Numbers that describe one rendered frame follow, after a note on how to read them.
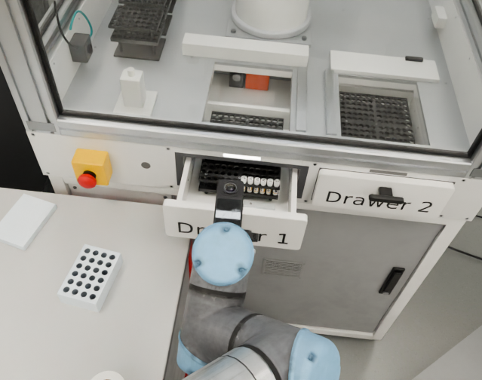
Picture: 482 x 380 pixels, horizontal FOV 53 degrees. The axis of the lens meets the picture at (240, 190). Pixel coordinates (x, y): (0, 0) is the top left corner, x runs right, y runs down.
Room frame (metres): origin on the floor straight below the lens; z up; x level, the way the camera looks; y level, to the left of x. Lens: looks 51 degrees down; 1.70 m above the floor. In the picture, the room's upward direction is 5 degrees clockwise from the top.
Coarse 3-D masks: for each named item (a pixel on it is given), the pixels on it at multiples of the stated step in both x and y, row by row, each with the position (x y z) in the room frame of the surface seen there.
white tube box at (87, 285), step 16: (80, 256) 0.52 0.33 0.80; (96, 256) 0.52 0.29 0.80; (112, 256) 0.53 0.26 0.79; (80, 272) 0.48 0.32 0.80; (96, 272) 0.49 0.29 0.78; (112, 272) 0.49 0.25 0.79; (64, 288) 0.44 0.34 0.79; (80, 288) 0.44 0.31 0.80; (96, 288) 0.45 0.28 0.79; (80, 304) 0.42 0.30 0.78; (96, 304) 0.41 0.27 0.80
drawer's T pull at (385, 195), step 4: (380, 188) 0.68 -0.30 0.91; (384, 188) 0.68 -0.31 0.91; (388, 188) 0.68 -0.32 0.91; (380, 192) 0.67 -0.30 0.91; (384, 192) 0.67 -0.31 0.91; (388, 192) 0.67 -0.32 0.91; (368, 196) 0.66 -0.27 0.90; (372, 196) 0.65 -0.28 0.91; (376, 196) 0.65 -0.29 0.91; (380, 196) 0.66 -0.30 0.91; (384, 196) 0.66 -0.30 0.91; (388, 196) 0.66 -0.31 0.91; (392, 196) 0.66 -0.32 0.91; (372, 200) 0.65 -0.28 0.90; (376, 200) 0.65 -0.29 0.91; (380, 200) 0.65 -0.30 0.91; (384, 200) 0.65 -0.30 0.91; (388, 200) 0.65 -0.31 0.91; (392, 200) 0.65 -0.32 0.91; (396, 200) 0.65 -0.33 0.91; (400, 200) 0.65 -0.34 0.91
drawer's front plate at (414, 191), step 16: (320, 176) 0.69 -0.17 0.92; (336, 176) 0.69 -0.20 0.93; (352, 176) 0.69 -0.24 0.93; (368, 176) 0.69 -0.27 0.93; (384, 176) 0.70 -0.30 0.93; (320, 192) 0.69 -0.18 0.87; (352, 192) 0.69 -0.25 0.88; (368, 192) 0.69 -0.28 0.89; (400, 192) 0.68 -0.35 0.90; (416, 192) 0.68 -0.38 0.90; (432, 192) 0.68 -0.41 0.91; (448, 192) 0.68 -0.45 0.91; (352, 208) 0.69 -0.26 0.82; (368, 208) 0.69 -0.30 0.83; (384, 208) 0.68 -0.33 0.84; (400, 208) 0.68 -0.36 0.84; (416, 208) 0.68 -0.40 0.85; (432, 208) 0.68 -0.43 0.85
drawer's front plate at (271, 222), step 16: (176, 208) 0.57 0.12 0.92; (192, 208) 0.57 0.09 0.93; (208, 208) 0.57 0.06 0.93; (176, 224) 0.57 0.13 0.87; (192, 224) 0.57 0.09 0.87; (208, 224) 0.57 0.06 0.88; (256, 224) 0.57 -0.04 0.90; (272, 224) 0.57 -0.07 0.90; (288, 224) 0.56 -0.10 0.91; (304, 224) 0.56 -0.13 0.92; (272, 240) 0.57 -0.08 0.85; (288, 240) 0.56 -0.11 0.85
